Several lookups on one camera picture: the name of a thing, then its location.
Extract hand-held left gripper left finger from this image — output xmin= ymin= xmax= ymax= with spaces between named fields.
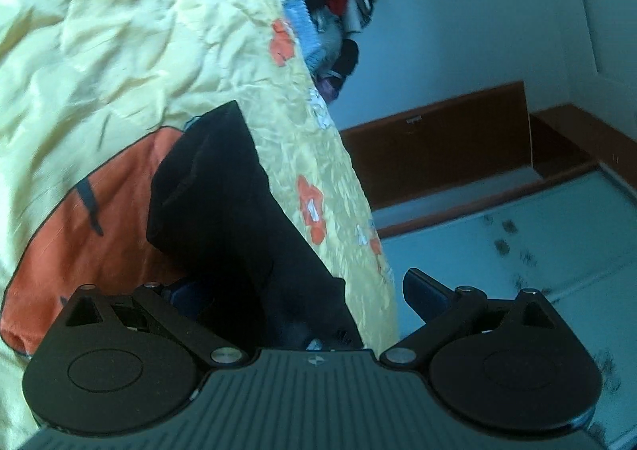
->
xmin=64 ymin=281 xmax=248 ymax=374

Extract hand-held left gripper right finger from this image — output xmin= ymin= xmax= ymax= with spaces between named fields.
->
xmin=382 ymin=268 xmax=565 ymax=374

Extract black pants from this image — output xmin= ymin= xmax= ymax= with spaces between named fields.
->
xmin=146 ymin=100 xmax=364 ymax=351

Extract white wardrobe with flower stickers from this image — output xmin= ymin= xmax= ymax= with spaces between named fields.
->
xmin=371 ymin=164 xmax=637 ymax=450

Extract brown wooden door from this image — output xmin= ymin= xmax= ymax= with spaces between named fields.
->
xmin=341 ymin=80 xmax=532 ymax=211

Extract yellow floral bedspread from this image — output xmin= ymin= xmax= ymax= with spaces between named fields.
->
xmin=0 ymin=0 xmax=401 ymax=450

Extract white folded clothes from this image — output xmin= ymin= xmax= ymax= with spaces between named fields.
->
xmin=343 ymin=0 xmax=379 ymax=33

